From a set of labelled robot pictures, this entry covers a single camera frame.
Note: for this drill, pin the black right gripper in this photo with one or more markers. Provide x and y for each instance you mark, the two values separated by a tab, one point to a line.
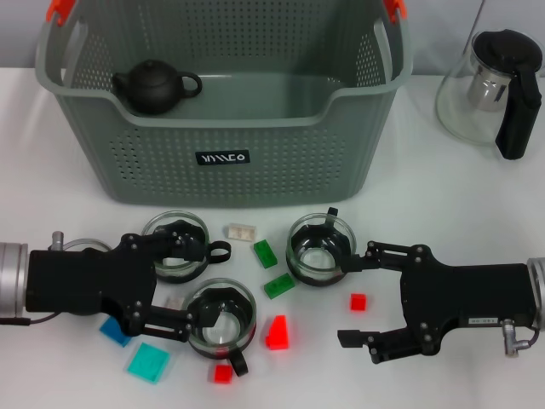
468	294

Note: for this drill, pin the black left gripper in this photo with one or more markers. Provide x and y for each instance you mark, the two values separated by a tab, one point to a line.
85	281

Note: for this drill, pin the glass teacup with black holder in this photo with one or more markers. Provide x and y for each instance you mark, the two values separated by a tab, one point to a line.
315	260
179	277
87	243
221	336

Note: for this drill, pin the silver right elbow connector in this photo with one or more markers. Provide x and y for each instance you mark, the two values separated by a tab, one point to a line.
510	338

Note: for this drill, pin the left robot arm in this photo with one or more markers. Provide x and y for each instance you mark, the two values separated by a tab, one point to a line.
13	277

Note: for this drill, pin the small red cube block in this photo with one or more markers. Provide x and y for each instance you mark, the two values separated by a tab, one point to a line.
222	374
358	303

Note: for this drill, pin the red slope block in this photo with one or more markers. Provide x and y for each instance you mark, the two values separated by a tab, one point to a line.
277	334

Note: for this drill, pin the grey perforated storage basket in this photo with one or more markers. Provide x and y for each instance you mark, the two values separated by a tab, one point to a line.
255	179

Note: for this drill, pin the translucent white brick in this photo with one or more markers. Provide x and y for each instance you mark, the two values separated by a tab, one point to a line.
240	232
174	301

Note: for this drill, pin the blue square tile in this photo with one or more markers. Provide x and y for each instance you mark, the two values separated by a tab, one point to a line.
113	332

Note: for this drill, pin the teal square tile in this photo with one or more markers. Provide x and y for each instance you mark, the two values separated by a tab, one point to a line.
147	363

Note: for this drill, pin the green building brick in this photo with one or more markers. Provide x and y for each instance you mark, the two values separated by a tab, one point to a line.
279	286
265	254

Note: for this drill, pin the black clay teapot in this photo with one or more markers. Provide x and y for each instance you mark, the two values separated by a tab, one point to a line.
153	87

